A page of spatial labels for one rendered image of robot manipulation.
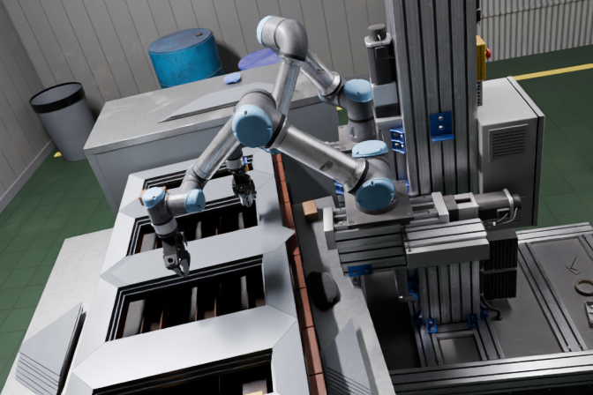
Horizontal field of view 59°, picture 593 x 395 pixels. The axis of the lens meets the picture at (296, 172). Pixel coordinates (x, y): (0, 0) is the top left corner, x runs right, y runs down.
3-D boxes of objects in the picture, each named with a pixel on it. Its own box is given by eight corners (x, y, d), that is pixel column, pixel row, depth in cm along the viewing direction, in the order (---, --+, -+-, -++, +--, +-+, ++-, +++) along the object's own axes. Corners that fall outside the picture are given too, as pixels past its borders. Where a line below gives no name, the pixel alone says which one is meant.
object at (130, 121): (86, 156, 267) (83, 149, 265) (108, 108, 318) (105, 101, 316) (334, 98, 267) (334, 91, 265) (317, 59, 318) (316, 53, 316)
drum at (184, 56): (242, 108, 529) (217, 21, 482) (234, 138, 476) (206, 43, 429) (184, 118, 536) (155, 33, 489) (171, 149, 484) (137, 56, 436)
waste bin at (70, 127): (70, 143, 540) (42, 86, 507) (114, 136, 534) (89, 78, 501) (50, 167, 499) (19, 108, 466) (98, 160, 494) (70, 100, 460)
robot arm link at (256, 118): (399, 167, 168) (249, 83, 156) (404, 194, 156) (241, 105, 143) (377, 193, 174) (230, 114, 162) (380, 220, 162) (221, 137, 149)
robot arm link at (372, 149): (390, 166, 182) (386, 132, 175) (394, 188, 171) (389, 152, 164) (355, 170, 184) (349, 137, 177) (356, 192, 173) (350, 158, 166)
